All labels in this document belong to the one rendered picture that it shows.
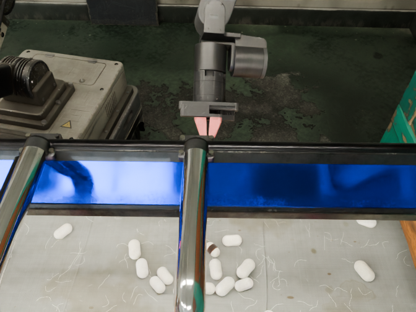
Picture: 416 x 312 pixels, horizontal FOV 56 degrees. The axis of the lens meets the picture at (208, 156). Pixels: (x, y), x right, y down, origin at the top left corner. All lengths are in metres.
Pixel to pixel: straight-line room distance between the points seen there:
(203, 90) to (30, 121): 0.82
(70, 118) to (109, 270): 0.76
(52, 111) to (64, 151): 1.01
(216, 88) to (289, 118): 1.38
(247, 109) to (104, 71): 0.82
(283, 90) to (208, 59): 1.54
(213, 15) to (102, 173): 0.39
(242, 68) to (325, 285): 0.40
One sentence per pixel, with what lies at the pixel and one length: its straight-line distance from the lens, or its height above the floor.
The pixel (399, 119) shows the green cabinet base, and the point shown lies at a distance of 0.90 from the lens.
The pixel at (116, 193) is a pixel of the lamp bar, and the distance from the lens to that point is 0.40.
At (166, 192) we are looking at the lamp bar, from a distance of 0.39.
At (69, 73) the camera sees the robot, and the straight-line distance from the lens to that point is 1.58.
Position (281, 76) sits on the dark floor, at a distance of 2.30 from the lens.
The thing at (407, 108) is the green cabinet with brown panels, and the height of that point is 0.86.
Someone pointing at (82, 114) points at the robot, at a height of 0.47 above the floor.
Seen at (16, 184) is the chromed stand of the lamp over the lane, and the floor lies 1.12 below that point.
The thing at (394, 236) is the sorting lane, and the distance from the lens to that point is 0.81.
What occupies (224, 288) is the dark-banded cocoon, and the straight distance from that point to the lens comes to 0.67.
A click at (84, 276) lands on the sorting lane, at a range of 0.73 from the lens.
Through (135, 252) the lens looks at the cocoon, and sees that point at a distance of 0.71.
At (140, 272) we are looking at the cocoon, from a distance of 0.70.
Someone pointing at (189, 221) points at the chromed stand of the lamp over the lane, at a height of 1.12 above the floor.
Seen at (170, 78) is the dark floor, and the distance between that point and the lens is 2.26.
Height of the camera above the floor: 1.38
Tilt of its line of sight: 49 degrees down
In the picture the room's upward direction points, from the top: straight up
